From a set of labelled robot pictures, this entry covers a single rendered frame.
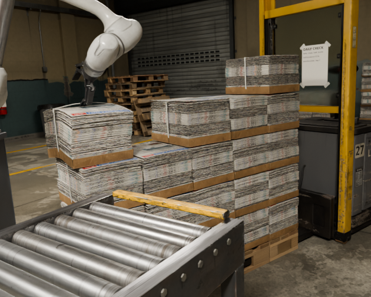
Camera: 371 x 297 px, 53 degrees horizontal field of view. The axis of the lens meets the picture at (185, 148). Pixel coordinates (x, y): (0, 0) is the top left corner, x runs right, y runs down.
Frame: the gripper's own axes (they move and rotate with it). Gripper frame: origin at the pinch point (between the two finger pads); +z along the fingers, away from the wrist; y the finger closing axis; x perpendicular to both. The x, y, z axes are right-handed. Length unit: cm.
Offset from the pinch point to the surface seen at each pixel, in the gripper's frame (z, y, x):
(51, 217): -40, 60, -36
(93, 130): -12.0, 24.4, -3.8
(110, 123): -13.0, 22.5, 4.2
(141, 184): 1, 49, 17
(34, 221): -40, 60, -40
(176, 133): 2, 27, 47
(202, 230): -72, 77, -9
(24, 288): -69, 76, -51
